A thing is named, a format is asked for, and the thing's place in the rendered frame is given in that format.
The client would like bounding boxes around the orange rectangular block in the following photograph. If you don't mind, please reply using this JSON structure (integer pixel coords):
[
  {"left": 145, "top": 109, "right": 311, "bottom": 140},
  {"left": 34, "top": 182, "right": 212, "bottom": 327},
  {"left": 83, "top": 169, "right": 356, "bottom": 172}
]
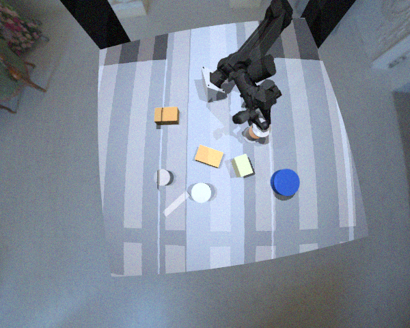
[
  {"left": 195, "top": 145, "right": 223, "bottom": 168},
  {"left": 154, "top": 107, "right": 180, "bottom": 125}
]

